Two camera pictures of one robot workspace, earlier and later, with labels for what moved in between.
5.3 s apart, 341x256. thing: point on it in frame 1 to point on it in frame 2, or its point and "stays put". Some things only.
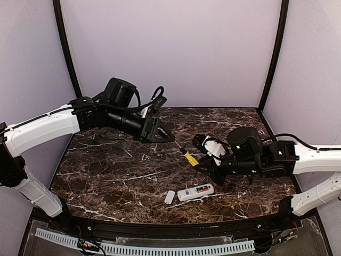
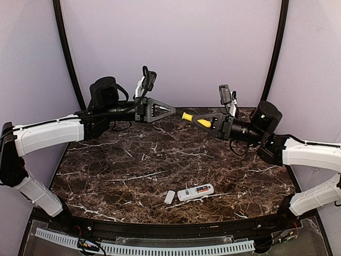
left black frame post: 66,46 stays put
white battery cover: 169,197 stays put
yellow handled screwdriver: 191,159 to 189,117
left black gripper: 149,129 to 141,112
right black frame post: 275,64 stays put
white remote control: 195,191 stays put
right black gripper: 216,162 to 224,127
